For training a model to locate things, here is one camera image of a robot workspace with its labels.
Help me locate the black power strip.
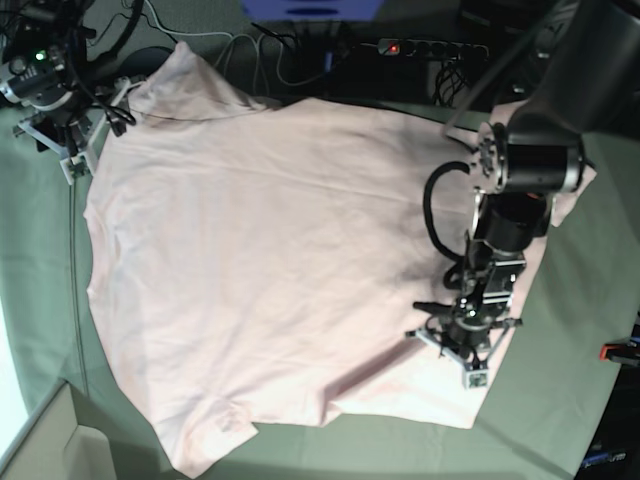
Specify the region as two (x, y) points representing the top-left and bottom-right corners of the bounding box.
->
(376, 38), (490, 61)

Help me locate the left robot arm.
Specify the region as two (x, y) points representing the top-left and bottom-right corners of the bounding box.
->
(412, 1), (639, 389)

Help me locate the pink t-shirt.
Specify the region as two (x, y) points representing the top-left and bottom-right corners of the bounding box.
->
(84, 43), (486, 478)

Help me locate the white cable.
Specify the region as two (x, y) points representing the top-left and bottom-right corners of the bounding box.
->
(144, 0), (321, 99)

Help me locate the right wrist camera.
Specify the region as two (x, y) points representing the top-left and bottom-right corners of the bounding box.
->
(59, 151), (98, 186)

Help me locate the right orange black clamp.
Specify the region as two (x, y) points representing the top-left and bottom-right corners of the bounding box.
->
(599, 336), (639, 368)

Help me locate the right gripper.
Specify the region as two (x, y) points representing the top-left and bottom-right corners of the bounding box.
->
(12, 75), (146, 165)

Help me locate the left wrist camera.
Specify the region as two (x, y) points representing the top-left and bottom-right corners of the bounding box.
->
(463, 369), (490, 390)

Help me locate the round black stool base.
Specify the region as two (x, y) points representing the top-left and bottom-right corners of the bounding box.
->
(116, 46), (173, 78)

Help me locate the beige cardboard box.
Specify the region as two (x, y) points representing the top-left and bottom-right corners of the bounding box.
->
(1, 381), (117, 480)

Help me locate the blue plastic box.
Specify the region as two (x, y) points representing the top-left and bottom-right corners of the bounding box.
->
(241, 0), (383, 21)

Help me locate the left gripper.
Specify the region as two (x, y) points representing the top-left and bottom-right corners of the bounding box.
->
(405, 299), (522, 375)

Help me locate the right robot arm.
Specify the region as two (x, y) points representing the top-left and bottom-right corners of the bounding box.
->
(1, 1), (144, 181)

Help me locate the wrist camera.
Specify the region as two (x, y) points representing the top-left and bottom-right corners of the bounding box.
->
(463, 369), (490, 390)
(59, 151), (98, 186)

